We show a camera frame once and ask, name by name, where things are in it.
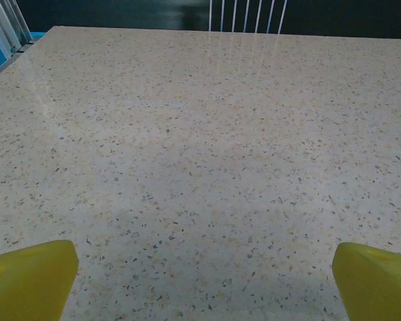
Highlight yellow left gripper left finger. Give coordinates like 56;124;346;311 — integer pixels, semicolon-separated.
0;239;80;321

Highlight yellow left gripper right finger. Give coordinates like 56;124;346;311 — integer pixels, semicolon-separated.
331;242;401;321

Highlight aluminium side rail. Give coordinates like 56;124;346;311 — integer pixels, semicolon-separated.
0;42;33;85

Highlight aluminium frame post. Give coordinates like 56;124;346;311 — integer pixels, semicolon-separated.
0;0;33;55

